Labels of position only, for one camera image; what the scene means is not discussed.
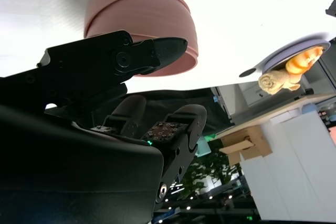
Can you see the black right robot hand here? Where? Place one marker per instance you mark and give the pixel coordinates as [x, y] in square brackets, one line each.
[78, 64]

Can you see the teal plastic object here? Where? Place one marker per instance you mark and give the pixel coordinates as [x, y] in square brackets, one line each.
[203, 146]

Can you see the black round table grommet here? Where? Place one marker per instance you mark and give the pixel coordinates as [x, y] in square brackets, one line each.
[248, 72]

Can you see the cardboard box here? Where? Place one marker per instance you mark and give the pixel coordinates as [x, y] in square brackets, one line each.
[252, 142]

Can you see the light wooden board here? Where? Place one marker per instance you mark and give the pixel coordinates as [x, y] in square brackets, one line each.
[262, 119]

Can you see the beige rolled bread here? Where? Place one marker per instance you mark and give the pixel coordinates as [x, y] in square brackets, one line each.
[273, 82]

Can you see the lavender round plate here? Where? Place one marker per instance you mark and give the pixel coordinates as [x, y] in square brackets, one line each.
[286, 53]

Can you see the golden croissant bread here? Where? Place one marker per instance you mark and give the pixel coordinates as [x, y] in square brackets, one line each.
[302, 61]

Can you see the white cabinet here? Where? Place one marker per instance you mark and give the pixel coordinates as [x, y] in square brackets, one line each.
[294, 169]

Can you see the dark grey device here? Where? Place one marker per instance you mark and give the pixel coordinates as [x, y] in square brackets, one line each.
[332, 9]

